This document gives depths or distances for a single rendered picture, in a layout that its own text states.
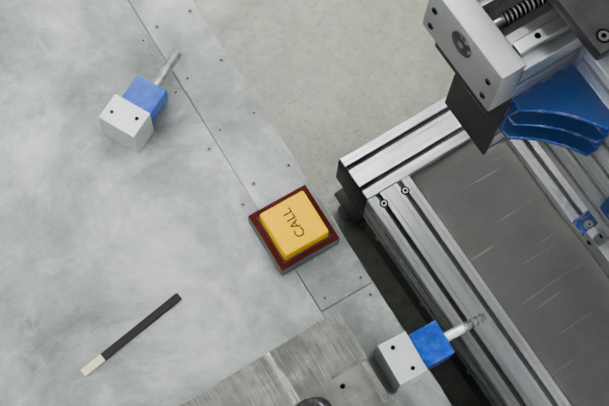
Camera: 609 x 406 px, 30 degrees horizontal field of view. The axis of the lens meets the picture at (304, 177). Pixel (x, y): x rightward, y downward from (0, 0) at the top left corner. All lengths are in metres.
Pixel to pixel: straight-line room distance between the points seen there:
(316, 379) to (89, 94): 0.47
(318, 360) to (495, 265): 0.82
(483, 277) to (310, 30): 0.68
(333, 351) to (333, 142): 1.08
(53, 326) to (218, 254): 0.21
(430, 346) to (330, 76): 1.12
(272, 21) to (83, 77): 0.98
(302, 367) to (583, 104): 0.45
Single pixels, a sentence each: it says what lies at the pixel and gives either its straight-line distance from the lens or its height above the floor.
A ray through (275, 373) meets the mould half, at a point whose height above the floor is 0.89.
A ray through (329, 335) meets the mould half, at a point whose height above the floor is 0.89.
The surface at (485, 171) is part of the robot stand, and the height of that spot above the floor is 0.21.
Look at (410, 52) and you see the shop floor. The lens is 2.36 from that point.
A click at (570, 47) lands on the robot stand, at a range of 1.31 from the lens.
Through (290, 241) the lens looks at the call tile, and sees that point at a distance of 1.32.
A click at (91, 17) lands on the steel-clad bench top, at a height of 0.80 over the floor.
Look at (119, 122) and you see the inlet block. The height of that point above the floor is 0.85.
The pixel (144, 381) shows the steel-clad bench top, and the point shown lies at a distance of 1.32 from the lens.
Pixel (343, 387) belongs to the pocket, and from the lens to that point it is 1.26.
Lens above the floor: 2.09
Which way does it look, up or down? 69 degrees down
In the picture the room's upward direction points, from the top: 5 degrees clockwise
